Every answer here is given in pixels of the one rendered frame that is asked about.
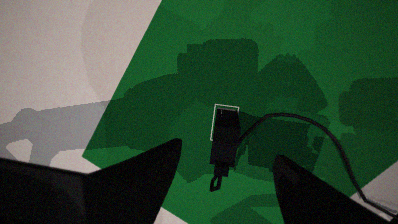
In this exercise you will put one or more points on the black cable with plug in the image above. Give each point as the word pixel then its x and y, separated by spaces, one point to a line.
pixel 226 141

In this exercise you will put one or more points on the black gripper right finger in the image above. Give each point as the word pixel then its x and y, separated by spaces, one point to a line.
pixel 304 198

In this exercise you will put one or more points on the green circuit board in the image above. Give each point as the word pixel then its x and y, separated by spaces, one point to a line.
pixel 332 61

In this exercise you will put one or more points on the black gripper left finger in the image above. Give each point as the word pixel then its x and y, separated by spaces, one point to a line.
pixel 129 192

